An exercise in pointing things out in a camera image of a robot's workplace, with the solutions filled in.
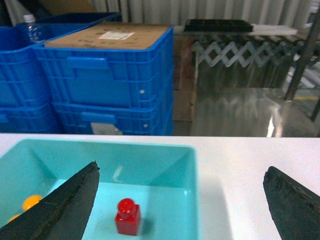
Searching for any brown cardboard box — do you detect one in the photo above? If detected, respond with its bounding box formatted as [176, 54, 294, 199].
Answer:
[44, 21, 170, 50]

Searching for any back blue crate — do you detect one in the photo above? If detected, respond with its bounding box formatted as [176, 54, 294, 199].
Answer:
[34, 12, 123, 25]

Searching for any grey scissor conveyor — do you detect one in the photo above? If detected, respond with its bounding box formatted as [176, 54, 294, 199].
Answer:
[193, 35, 307, 68]

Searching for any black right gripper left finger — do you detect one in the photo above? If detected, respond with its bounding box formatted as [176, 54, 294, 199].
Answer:
[0, 161, 100, 240]

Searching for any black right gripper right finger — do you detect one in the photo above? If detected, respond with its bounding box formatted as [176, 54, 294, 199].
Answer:
[263, 166, 320, 240]

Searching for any clear water bottle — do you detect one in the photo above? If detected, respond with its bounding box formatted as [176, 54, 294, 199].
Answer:
[23, 14, 47, 44]

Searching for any lower right blue crate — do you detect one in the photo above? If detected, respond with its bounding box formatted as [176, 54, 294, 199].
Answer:
[52, 97, 174, 136]

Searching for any lower left blue crate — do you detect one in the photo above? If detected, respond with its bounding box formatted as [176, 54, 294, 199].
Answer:
[0, 103, 63, 134]

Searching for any white foam sheet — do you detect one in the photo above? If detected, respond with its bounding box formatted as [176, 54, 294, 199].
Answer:
[249, 24, 298, 36]

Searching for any upper left blue crate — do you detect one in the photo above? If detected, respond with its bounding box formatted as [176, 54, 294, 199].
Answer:
[0, 23, 51, 107]

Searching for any turquoise plastic tray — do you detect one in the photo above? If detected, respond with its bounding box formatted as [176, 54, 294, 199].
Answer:
[0, 138, 202, 240]

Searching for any blue crate with cardboard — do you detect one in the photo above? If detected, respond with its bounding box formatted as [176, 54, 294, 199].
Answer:
[34, 25, 174, 109]

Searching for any black plastic tray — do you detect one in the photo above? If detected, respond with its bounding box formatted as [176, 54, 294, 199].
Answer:
[184, 19, 254, 33]

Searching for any red toy block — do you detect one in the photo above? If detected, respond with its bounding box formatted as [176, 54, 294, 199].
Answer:
[114, 198, 142, 236]

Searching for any yellow toy block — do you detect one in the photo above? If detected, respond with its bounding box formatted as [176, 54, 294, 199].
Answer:
[7, 194, 43, 223]

